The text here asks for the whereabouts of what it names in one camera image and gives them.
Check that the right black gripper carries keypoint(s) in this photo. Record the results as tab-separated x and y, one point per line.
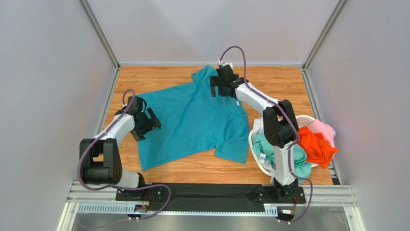
218	86

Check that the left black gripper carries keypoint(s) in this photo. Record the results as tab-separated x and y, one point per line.
153	122

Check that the teal blue t-shirt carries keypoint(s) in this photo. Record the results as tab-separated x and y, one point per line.
192	121

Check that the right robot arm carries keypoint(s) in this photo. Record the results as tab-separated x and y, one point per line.
279	128

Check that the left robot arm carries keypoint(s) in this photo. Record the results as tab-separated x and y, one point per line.
100	163

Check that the white t-shirt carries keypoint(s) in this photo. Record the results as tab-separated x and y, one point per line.
258	128

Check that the mint green t-shirt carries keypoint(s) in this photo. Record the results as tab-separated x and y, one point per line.
265	154

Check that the white laundry basket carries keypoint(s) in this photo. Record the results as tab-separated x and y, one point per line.
264	155

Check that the pink t-shirt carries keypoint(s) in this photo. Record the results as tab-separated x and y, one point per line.
326	130

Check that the orange t-shirt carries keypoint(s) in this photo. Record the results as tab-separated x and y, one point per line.
318	150

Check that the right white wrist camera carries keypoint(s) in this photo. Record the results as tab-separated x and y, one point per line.
221	64

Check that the aluminium frame rail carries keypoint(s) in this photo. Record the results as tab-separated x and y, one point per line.
154	199

